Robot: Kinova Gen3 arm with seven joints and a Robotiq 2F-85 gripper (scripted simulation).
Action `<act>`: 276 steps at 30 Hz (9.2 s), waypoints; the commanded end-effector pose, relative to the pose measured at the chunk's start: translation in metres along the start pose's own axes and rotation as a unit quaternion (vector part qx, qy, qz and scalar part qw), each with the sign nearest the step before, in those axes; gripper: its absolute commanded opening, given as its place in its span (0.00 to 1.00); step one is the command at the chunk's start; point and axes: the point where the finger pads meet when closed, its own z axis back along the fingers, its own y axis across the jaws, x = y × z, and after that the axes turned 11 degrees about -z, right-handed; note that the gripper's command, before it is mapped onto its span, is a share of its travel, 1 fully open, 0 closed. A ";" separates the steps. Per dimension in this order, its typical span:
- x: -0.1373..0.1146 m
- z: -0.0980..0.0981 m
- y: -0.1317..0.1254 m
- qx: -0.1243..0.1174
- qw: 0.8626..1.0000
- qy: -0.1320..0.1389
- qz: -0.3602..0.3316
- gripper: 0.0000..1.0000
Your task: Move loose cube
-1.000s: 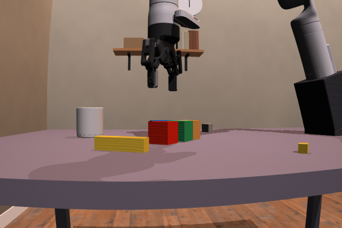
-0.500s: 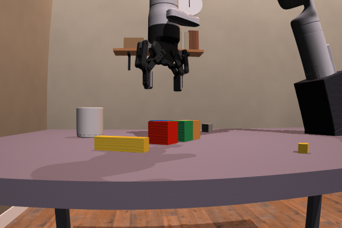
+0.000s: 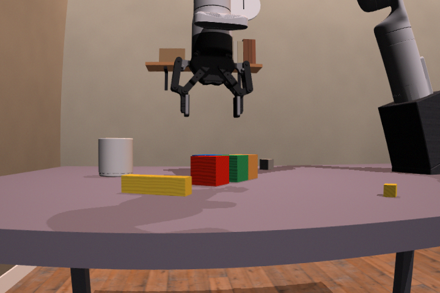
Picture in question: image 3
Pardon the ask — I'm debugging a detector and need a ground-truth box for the green cube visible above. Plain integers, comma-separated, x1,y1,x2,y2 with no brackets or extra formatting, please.
214,155,248,183

